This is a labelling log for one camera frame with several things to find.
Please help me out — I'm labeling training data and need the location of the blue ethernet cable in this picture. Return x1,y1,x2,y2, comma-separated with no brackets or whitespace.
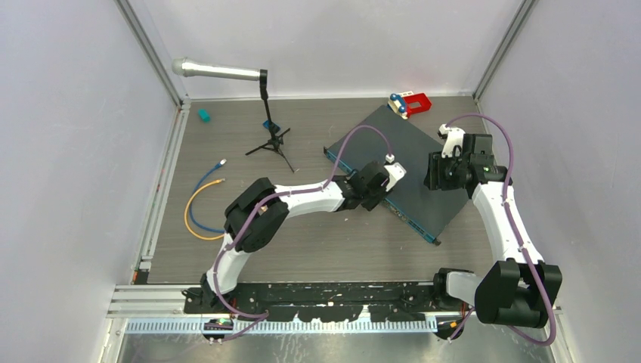
188,159,228,235

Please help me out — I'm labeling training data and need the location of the yellow ethernet cable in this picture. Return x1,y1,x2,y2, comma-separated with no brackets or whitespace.
184,178,226,242

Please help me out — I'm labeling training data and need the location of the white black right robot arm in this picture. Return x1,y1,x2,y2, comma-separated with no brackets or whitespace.
424,151,562,328

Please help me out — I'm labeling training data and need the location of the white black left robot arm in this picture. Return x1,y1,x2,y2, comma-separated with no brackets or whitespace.
201,161,407,313

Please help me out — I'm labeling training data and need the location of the red blue toy truck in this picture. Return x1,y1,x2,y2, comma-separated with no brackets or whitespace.
387,92,432,119

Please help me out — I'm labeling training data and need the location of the black microphone tripod stand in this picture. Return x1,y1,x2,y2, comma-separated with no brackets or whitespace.
245,69,295,172

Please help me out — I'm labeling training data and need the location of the teal toy block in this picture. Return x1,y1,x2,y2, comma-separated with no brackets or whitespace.
197,109,211,123

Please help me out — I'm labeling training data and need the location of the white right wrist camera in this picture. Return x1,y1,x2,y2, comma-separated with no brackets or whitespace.
438,124,466,158

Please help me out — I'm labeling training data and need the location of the dark grey network switch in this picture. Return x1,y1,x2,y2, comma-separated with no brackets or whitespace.
339,106,469,246

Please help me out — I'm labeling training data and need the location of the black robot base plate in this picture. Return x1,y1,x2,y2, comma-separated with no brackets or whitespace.
181,281,466,323

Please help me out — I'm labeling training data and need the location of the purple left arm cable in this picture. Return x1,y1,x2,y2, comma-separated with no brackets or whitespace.
212,124,394,342

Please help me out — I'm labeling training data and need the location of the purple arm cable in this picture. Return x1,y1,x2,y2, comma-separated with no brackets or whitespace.
212,124,394,342
445,113,558,348

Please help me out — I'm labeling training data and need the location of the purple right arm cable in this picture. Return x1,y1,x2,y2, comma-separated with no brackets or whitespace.
445,113,558,348

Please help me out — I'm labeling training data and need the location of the aluminium frame rail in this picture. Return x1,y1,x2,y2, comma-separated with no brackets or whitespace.
106,283,482,319

